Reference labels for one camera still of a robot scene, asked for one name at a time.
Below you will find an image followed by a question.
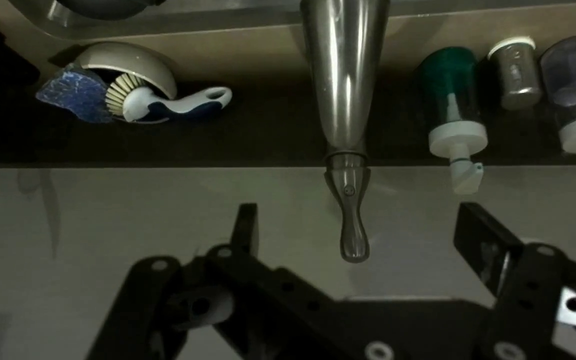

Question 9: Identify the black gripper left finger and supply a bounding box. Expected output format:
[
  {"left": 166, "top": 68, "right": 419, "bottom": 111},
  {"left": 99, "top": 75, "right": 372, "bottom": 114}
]
[{"left": 86, "top": 203, "right": 344, "bottom": 360}]

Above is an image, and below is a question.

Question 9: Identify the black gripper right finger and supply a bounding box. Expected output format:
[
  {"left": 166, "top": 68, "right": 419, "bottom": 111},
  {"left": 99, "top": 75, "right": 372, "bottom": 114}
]
[{"left": 454, "top": 203, "right": 576, "bottom": 360}]

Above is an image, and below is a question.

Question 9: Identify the steel kitchen faucet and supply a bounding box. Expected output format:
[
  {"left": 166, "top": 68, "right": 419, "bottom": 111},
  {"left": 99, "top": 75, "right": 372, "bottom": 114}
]
[{"left": 299, "top": 0, "right": 390, "bottom": 262}]

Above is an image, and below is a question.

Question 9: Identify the white blue dish brush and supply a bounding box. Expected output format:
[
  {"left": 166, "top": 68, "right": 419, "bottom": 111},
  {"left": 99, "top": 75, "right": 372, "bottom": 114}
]
[{"left": 103, "top": 75, "right": 231, "bottom": 125}]

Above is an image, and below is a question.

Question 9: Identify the green soap dispenser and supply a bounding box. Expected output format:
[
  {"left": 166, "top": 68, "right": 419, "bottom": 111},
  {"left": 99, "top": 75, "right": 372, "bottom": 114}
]
[{"left": 419, "top": 46, "right": 488, "bottom": 195}]

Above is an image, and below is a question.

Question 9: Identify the blue sponge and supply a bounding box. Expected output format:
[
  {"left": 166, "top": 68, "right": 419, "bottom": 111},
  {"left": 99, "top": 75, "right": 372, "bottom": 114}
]
[{"left": 36, "top": 66, "right": 114, "bottom": 125}]

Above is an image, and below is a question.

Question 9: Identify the beige sponge dish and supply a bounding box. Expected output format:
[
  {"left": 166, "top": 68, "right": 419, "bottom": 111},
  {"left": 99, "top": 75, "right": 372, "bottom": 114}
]
[{"left": 73, "top": 43, "right": 177, "bottom": 99}]

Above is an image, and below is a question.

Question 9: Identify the stainless steel sink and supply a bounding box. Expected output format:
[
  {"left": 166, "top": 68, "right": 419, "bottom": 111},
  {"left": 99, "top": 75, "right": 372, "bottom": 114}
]
[{"left": 7, "top": 0, "right": 576, "bottom": 40}]

